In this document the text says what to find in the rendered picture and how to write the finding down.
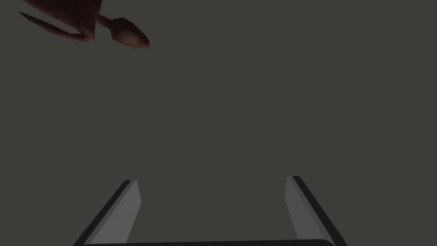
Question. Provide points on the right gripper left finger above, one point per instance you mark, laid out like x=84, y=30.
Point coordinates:
x=117, y=217

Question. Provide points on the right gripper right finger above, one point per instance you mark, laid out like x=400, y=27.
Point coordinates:
x=309, y=213

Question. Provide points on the dark red wooden spoon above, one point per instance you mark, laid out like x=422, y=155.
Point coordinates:
x=128, y=31

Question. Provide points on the dark red bowl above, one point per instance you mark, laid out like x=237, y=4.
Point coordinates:
x=66, y=18

